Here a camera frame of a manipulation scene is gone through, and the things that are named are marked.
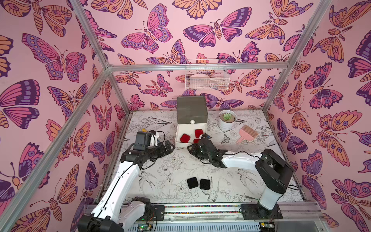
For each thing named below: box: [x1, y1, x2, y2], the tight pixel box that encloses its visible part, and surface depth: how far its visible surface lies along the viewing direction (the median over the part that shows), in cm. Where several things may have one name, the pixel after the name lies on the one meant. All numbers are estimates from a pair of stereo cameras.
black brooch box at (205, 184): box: [199, 178, 211, 191], surface depth 84 cm
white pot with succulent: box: [218, 109, 238, 131], surface depth 104 cm
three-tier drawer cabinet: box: [174, 95, 209, 147], surface depth 96 cm
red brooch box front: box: [179, 133, 191, 144], surface depth 96 cm
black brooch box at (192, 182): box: [186, 176, 199, 189], surface depth 84 cm
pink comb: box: [235, 124, 259, 145], surface depth 108 cm
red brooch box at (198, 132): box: [194, 129, 204, 139], surface depth 99 cm
